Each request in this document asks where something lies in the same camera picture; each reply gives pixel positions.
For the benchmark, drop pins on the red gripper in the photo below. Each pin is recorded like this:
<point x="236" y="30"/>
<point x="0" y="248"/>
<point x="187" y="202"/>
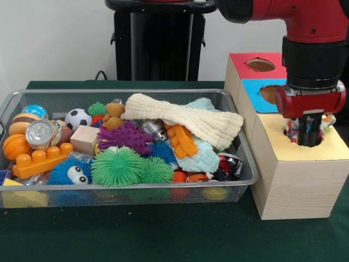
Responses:
<point x="308" y="105"/>

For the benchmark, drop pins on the white cloth with coloured dots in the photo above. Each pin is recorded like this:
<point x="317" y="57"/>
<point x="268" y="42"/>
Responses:
<point x="328" y="122"/>

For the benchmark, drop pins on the cream knitted cloth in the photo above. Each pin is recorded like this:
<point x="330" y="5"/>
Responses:
<point x="196" y="120"/>

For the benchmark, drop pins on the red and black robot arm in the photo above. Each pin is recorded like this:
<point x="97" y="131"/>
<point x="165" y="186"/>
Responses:
<point x="313" y="27"/>

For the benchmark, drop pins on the wooden box with three holes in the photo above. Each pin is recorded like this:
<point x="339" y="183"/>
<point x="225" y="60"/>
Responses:
<point x="300" y="185"/>

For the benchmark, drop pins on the silver mesh bin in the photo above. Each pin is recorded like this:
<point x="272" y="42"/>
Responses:
<point x="136" y="200"/>

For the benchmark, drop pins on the dark green table cloth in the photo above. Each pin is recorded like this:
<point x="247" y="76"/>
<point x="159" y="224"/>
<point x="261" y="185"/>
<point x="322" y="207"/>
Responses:
<point x="163" y="237"/>
<point x="346" y="109"/>

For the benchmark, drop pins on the light blue knitted cloth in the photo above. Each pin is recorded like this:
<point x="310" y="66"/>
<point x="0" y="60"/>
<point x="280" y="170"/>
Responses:
<point x="200" y="158"/>

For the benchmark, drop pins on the orange plastic building block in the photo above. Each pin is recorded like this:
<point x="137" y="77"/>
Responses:
<point x="181" y="142"/>

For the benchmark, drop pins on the purple spiky toy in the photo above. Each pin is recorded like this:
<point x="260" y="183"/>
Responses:
<point x="126" y="137"/>

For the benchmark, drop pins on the large green spiky ball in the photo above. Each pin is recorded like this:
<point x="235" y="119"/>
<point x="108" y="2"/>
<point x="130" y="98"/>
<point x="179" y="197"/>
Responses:
<point x="115" y="166"/>

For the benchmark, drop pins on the small soccer ball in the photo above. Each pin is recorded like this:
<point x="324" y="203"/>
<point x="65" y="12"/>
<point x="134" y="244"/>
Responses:
<point x="78" y="118"/>

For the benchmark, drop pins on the blue spiky ball with eyes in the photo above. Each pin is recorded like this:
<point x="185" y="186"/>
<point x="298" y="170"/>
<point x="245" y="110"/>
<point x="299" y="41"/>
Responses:
<point x="61" y="172"/>

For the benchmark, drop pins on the silver drink can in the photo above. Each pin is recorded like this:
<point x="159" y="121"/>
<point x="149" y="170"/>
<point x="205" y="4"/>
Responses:
<point x="43" y="135"/>

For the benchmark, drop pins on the long orange building block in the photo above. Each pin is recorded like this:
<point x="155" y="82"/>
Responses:
<point x="39" y="161"/>

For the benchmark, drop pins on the orange toy basketball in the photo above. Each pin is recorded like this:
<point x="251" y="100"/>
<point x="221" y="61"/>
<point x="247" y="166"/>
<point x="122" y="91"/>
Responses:
<point x="15" y="147"/>

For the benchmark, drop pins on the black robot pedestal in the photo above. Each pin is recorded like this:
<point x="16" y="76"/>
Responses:
<point x="163" y="41"/>

